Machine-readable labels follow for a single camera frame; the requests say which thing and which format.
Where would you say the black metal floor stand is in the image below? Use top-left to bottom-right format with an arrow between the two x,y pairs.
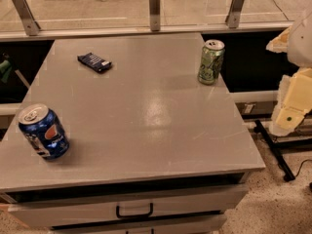
253,120 -> 312,182

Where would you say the black drawer handle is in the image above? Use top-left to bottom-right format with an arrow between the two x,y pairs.
115,203 -> 154,219
125,228 -> 154,234

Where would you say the black upper drawer handle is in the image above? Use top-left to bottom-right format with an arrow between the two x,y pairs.
115,203 -> 154,219

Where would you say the green soda can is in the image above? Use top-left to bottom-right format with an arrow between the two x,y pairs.
198,39 -> 225,85

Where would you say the lower grey drawer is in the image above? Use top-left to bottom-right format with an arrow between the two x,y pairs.
49,214 -> 226,234

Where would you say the right metal bracket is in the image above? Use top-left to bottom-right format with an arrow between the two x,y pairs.
225,0 -> 245,28

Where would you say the black floor cable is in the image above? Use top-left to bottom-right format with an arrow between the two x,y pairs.
293,159 -> 312,193

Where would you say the left metal bracket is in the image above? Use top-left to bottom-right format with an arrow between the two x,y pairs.
12,0 -> 41,36

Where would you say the grey drawer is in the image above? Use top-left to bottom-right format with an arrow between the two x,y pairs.
49,214 -> 226,234
9,184 -> 248,227

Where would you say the metal bracket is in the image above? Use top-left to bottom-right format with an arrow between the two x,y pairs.
225,0 -> 245,28
12,0 -> 41,36
149,0 -> 160,31

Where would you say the blue pepsi can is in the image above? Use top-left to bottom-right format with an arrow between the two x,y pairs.
18,103 -> 69,160

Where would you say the green object at left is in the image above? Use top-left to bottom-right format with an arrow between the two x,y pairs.
0,60 -> 12,83

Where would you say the upper grey drawer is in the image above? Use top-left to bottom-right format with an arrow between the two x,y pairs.
9,184 -> 248,227

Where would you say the middle metal bracket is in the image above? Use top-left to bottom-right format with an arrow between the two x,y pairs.
149,0 -> 160,31

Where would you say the dark blue snack packet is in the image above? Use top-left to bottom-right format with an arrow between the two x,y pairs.
77,53 -> 112,73

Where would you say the black lower drawer handle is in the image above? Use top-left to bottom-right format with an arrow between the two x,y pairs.
125,228 -> 154,234

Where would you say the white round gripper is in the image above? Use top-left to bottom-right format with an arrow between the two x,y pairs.
266,8 -> 312,137

